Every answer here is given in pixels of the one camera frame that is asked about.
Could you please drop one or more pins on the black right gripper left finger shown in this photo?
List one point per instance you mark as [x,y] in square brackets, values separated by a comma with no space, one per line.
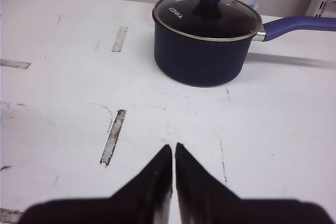
[144,199]

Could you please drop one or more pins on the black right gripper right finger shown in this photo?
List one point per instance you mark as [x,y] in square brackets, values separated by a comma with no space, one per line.
[203,199]

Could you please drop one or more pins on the dark blue saucepan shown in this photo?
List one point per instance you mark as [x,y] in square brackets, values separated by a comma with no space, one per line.
[208,63]

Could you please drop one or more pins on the glass pot lid blue knob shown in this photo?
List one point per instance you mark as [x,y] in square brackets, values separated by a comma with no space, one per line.
[208,20]

